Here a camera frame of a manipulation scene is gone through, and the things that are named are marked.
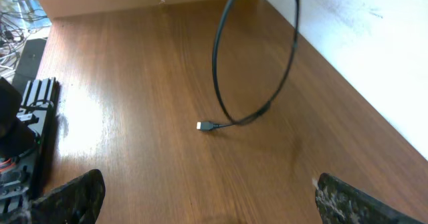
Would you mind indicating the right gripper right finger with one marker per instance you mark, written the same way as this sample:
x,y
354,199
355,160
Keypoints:
x,y
339,202

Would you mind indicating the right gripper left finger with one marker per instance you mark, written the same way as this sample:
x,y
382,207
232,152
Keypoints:
x,y
78,201

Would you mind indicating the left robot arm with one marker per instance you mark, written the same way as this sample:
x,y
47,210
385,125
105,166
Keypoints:
x,y
25,122

